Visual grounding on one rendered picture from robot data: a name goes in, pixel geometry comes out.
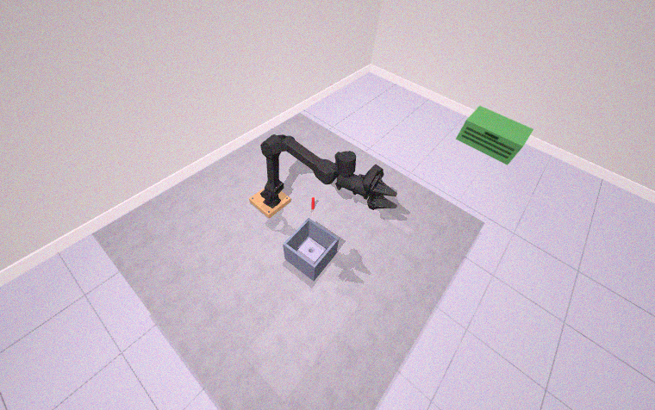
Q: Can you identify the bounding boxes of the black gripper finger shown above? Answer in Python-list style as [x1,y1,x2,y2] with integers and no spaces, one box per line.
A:
[374,195,397,209]
[371,174,397,196]

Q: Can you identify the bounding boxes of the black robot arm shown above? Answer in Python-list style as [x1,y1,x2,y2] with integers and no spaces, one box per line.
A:
[260,134,356,208]

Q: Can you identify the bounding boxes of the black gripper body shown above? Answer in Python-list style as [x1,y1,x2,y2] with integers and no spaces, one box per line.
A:
[349,169,380,210]

